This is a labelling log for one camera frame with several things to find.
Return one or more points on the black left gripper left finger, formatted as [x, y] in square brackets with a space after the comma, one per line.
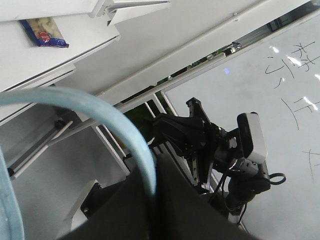
[116, 212]

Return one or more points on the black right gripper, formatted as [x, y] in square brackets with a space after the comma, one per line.
[202, 143]

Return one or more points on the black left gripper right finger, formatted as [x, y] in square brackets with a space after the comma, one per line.
[182, 214]

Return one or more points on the light blue plastic basket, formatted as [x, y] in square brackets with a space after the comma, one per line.
[40, 199]

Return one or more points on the white whiteboard with writing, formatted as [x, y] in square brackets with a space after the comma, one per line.
[270, 91]

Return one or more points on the white metal store shelving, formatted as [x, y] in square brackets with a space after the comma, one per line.
[117, 61]

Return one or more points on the blue snack bag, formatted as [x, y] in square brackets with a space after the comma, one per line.
[44, 32]

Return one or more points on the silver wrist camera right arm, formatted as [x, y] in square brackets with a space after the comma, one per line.
[251, 137]

